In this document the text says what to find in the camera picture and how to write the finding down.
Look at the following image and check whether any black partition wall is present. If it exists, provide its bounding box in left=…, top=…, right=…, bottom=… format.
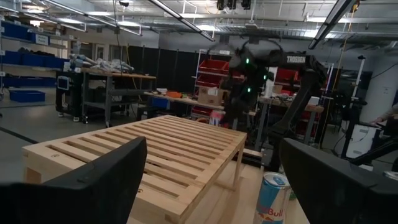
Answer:
left=127, top=45, right=200, bottom=94

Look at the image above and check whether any white cabinet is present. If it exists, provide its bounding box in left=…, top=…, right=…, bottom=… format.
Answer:
left=340, top=122, right=379, bottom=160

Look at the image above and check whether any cardboard box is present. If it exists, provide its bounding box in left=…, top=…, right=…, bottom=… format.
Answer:
left=197, top=86, right=228, bottom=107

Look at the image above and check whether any pile of wrapped parts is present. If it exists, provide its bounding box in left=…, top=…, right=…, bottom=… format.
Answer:
left=68, top=53, right=135, bottom=74

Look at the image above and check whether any long wooden table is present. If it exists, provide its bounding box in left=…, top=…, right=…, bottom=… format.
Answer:
left=144, top=91, right=225, bottom=111

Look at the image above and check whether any blue silver Red Bull can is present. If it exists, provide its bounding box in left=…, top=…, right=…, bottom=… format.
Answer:
left=253, top=171, right=292, bottom=224

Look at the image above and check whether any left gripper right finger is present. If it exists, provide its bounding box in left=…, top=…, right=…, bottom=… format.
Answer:
left=279, top=137, right=398, bottom=224

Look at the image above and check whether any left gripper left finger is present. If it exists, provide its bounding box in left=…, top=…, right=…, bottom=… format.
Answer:
left=0, top=136, right=148, bottom=224

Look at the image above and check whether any white rack with red bins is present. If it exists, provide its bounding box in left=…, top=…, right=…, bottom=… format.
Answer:
left=194, top=49, right=246, bottom=119
left=274, top=67, right=322, bottom=139

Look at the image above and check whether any blue plastic bin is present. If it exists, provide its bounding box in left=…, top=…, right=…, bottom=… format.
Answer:
left=8, top=90, right=46, bottom=103

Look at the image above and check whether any white pole stand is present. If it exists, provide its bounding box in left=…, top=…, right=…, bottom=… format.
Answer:
left=348, top=55, right=367, bottom=110

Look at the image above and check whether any long ceiling light bar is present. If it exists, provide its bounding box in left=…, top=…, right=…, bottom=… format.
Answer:
left=43, top=0, right=144, bottom=37
left=307, top=0, right=358, bottom=50
left=146, top=0, right=216, bottom=43

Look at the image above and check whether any wooden-top metal workbench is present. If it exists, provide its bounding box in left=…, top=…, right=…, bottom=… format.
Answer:
left=55, top=68, right=157, bottom=128

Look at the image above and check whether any shelving with blue bins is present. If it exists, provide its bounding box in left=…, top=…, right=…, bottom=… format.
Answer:
left=0, top=18, right=71, bottom=90

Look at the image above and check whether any person's hand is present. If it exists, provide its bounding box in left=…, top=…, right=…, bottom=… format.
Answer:
left=371, top=104, right=398, bottom=126

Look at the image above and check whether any wooden slatted shelf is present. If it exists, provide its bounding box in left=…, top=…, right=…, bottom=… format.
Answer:
left=21, top=114, right=248, bottom=224

